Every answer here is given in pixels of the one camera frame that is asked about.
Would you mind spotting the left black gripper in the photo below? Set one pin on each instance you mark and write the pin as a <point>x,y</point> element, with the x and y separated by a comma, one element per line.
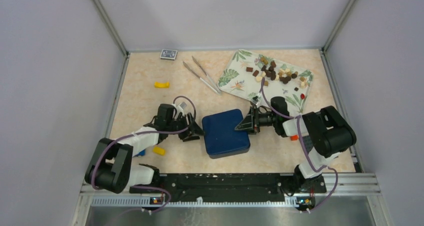
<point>194,128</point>

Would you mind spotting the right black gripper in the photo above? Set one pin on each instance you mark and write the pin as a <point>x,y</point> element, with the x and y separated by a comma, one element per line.
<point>251,122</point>

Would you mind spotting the dark blue box lid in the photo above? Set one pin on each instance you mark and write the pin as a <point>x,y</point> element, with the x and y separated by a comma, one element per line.
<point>220,134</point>

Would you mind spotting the dark blue chocolate box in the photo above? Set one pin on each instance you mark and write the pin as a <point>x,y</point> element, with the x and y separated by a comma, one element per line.
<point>216,154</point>

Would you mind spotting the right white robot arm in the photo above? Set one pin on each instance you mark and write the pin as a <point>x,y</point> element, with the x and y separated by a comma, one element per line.
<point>323,135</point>

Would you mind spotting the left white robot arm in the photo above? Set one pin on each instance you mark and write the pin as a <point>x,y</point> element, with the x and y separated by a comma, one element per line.
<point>110,166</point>

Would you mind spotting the yellow brick lower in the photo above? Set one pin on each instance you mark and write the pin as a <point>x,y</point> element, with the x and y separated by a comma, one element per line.
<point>159,150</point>

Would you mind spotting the leaf patterned tray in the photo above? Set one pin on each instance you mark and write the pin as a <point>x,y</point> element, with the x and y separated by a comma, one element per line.
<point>244,72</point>

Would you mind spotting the orange red cube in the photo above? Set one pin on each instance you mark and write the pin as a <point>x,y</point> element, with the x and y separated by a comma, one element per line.
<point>294,138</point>

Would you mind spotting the blue toy car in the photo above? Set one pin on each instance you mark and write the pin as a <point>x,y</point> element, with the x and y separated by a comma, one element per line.
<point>141,153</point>

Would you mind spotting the yellow block behind gripper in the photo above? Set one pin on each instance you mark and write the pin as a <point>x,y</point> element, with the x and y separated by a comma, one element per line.
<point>162,85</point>

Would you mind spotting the grey lego baseplate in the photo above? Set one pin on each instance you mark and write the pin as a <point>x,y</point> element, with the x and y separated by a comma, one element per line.
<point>307,143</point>

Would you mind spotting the playing card deck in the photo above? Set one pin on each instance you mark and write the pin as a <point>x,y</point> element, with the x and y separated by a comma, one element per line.
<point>168,54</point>

